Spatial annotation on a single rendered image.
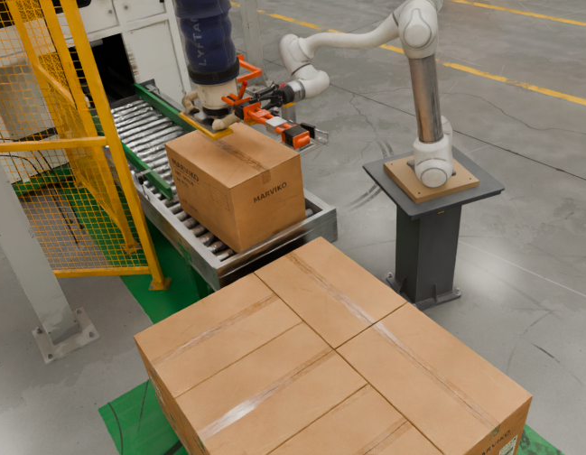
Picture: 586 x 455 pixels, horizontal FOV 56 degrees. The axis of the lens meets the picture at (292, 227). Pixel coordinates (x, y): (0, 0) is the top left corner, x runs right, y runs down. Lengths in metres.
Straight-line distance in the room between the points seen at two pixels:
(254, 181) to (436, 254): 1.04
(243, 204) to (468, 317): 1.36
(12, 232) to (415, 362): 1.92
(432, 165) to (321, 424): 1.12
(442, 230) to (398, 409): 1.11
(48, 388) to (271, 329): 1.34
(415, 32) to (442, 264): 1.34
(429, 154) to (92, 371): 2.01
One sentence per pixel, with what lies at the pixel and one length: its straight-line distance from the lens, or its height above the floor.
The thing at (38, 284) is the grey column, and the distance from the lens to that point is 3.09.
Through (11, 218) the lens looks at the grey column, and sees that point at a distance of 2.88.
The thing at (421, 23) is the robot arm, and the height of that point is 1.58.
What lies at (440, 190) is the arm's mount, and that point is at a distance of 2.61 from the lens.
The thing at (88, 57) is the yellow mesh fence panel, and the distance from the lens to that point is 2.76.
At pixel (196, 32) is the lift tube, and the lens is 2.41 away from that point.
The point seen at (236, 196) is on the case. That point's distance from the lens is 2.45.
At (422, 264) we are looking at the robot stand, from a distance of 2.93.
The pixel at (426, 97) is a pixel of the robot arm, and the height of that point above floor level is 1.27.
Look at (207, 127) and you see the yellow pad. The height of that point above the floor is 1.13.
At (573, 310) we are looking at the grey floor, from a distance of 3.28.
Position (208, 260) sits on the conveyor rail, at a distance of 2.60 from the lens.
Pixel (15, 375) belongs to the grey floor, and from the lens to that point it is 3.34.
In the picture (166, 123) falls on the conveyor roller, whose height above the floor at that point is 0.55.
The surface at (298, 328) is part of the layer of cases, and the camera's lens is 2.29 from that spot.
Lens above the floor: 2.23
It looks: 37 degrees down
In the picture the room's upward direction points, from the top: 7 degrees counter-clockwise
